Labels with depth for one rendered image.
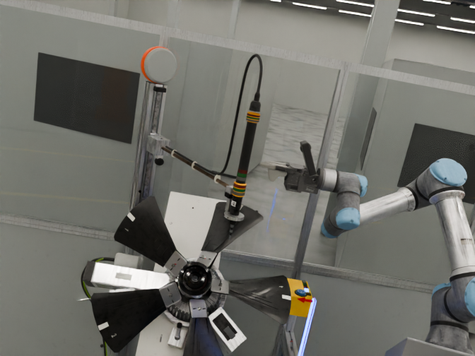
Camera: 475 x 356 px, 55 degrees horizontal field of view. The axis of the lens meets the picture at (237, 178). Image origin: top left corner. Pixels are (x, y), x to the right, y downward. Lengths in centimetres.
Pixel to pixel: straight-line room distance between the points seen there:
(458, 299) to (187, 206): 110
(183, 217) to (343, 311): 111
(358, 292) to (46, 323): 170
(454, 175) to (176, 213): 109
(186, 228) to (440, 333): 103
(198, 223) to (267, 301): 51
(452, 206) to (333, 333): 126
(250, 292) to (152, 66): 104
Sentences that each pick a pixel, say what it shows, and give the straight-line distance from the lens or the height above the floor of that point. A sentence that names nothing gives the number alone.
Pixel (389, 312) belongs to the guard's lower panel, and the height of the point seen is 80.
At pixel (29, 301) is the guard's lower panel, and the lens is 275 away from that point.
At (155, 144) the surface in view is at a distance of 199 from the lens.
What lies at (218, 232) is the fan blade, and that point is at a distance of 173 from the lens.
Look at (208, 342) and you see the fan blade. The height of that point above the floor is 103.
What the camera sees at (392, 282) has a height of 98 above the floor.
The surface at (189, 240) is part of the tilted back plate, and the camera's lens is 194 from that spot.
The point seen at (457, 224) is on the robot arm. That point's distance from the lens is 166.
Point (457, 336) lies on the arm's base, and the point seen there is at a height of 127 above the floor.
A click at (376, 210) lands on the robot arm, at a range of 170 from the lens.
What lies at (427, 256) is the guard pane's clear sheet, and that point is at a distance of 264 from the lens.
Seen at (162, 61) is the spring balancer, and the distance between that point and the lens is 206.
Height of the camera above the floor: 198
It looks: 15 degrees down
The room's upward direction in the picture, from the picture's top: 11 degrees clockwise
